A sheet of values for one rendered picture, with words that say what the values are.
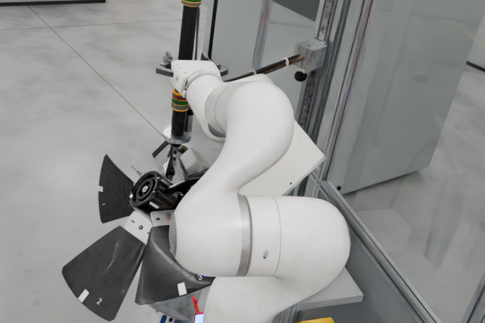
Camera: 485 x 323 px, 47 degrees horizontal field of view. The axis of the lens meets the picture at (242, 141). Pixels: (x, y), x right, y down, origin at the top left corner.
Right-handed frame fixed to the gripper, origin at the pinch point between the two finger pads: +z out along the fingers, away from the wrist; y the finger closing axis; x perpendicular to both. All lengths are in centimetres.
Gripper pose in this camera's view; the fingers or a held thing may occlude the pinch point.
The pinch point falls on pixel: (185, 59)
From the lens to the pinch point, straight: 132.7
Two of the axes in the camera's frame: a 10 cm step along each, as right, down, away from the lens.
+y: 9.4, -0.3, 3.4
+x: 1.5, -8.7, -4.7
